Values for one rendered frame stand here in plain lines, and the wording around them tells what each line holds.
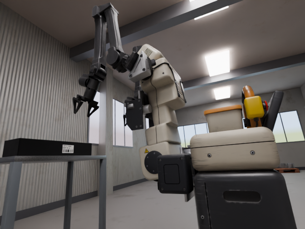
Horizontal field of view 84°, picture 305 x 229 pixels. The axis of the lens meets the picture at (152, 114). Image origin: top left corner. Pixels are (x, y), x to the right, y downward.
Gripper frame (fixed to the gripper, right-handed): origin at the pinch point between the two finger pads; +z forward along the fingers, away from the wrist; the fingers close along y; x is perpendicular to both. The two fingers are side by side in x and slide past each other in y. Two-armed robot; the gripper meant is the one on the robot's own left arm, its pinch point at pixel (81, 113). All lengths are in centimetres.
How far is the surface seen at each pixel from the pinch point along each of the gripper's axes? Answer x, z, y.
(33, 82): -270, 1, -94
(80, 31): -272, -131, -137
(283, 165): 216, -35, -792
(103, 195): -6, 60, -53
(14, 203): -9, 53, 11
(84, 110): -266, 22, -214
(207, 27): -64, -239, -265
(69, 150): -32, 34, -28
